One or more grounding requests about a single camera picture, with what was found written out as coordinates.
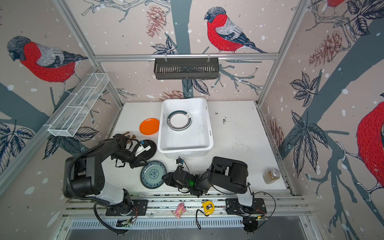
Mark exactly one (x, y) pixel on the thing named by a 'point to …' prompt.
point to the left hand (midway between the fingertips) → (143, 163)
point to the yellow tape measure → (209, 207)
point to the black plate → (149, 154)
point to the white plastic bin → (194, 142)
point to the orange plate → (149, 126)
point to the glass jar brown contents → (271, 176)
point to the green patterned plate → (151, 174)
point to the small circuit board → (125, 223)
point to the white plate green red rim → (179, 120)
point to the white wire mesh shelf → (80, 105)
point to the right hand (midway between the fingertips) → (161, 181)
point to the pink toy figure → (180, 210)
